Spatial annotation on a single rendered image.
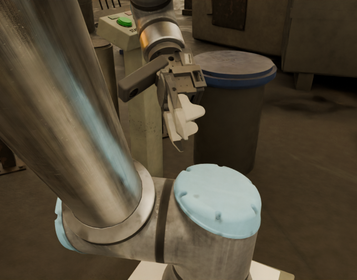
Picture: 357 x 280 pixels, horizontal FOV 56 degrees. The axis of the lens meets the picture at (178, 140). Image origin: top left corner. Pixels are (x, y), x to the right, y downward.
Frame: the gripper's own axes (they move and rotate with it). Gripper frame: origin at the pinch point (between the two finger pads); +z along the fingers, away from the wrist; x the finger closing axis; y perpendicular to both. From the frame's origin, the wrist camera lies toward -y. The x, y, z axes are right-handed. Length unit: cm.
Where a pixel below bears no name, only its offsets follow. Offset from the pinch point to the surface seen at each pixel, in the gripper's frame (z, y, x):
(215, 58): -50, 33, 38
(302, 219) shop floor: 11, 49, 50
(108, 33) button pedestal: -43.1, -6.5, 16.3
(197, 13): -204, 95, 157
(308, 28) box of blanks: -95, 115, 73
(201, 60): -49, 27, 38
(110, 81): -43, -7, 37
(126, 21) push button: -44.9, -1.4, 14.0
